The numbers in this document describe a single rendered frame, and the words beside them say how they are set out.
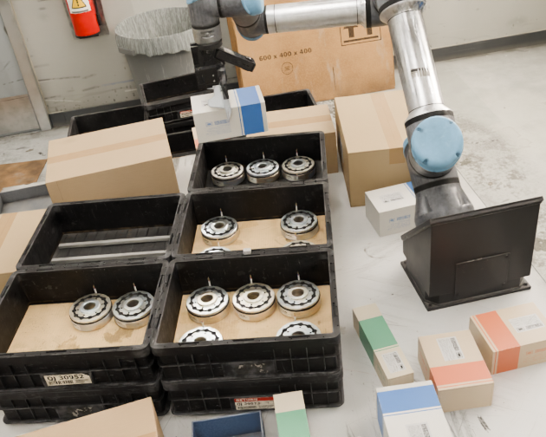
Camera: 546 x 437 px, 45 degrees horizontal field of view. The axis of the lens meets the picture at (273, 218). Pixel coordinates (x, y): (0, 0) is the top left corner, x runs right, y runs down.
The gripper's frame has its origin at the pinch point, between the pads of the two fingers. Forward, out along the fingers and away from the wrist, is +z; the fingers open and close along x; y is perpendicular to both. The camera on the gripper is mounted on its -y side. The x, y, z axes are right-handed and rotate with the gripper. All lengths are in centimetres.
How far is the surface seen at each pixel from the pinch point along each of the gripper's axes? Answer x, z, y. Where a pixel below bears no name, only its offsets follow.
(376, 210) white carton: 17, 32, -37
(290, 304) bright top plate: 58, 25, -5
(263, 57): -234, 78, -34
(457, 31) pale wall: -258, 92, -174
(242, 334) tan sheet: 61, 28, 7
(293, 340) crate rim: 76, 18, -3
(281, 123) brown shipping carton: -33.8, 24.8, -18.1
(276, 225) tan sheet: 21.7, 27.8, -6.9
